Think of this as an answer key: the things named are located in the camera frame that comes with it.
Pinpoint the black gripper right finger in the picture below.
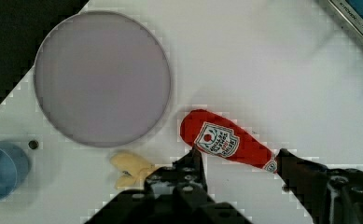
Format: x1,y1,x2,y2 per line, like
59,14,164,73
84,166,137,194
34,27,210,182
276,148,363,224

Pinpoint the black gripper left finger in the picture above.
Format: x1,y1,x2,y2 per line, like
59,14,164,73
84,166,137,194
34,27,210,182
85,148,252,224

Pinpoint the red plush ketchup bottle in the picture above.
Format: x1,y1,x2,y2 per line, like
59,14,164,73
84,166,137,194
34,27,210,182
180,109,277,173

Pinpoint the yellow plush banana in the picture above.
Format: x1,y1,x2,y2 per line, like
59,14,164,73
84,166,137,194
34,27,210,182
110,151,159,189

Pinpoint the round grey plate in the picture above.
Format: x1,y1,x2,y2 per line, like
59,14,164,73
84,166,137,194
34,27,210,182
34,11,172,147

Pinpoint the blue cup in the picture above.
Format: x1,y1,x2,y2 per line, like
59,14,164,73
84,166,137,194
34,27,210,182
0,141,31,200

